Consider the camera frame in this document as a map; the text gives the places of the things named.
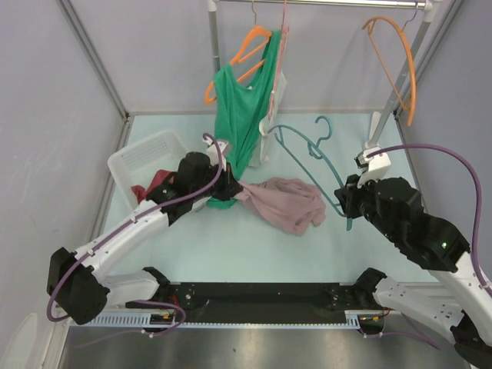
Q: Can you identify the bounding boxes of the white camisole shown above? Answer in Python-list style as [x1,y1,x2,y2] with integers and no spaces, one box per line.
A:
[248,70,288,167]

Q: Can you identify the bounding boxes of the green tank top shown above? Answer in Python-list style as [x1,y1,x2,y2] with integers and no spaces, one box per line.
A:
[207,30,283,211]

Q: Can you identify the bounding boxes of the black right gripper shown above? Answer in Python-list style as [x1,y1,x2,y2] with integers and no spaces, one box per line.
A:
[334,170,400,242]

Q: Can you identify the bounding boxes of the red garment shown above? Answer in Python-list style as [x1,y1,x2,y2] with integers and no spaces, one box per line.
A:
[131,169,173,204]

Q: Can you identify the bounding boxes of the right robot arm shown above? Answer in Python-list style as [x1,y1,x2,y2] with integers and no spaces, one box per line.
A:
[334,175,491,368]

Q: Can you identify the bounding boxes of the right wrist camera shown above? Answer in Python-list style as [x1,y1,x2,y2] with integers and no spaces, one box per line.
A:
[355,147,391,188]

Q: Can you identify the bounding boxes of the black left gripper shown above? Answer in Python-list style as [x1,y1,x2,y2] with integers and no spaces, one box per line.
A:
[191,161,243,201]

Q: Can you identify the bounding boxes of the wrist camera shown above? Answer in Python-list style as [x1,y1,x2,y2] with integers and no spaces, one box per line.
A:
[355,147,391,188]
[203,138,232,161]

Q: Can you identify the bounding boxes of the white garment rack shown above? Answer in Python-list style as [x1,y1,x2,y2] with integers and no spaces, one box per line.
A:
[207,1,442,149]

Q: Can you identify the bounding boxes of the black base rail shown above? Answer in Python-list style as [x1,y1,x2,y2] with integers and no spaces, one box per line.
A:
[125,282,387,324]

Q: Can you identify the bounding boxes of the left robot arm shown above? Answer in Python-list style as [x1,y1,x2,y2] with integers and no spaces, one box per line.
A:
[47,152,242,325]

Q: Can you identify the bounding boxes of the white cable duct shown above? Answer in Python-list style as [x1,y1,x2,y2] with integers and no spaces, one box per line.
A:
[68,310,385,330]

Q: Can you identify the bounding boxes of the white plastic laundry basket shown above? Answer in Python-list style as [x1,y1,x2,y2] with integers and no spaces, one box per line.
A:
[108,129,188,211]

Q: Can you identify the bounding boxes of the empty orange hanger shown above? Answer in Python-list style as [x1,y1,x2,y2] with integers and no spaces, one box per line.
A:
[361,8,419,127]

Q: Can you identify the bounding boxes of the pink tank top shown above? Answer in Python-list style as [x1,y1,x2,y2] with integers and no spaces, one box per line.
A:
[234,177,326,237]

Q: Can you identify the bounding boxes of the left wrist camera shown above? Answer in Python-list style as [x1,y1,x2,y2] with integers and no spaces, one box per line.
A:
[203,138,232,161]

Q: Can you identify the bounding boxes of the orange hanger with green top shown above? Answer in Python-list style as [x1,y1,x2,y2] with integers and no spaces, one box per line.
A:
[204,0,273,105]

